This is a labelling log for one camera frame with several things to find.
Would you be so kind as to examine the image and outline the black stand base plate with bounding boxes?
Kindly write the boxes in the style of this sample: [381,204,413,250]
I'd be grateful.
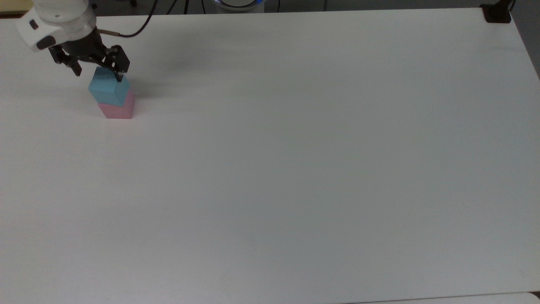
[481,0,513,24]

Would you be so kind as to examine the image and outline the pink cube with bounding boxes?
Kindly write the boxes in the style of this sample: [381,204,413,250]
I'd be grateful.
[98,90,135,119]

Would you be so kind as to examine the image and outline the yellowish wooden panel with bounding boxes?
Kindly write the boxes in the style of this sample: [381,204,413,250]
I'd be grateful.
[0,0,33,16]

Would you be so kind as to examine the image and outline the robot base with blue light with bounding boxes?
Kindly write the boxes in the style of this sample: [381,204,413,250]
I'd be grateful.
[213,0,267,9]

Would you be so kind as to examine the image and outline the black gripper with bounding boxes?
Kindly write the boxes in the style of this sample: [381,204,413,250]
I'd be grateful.
[48,29,131,83]

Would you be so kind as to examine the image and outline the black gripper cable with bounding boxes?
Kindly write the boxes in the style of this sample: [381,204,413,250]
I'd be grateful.
[96,0,159,38]

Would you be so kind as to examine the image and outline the blue cube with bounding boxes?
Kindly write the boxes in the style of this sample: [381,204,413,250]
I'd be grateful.
[88,66,131,107]

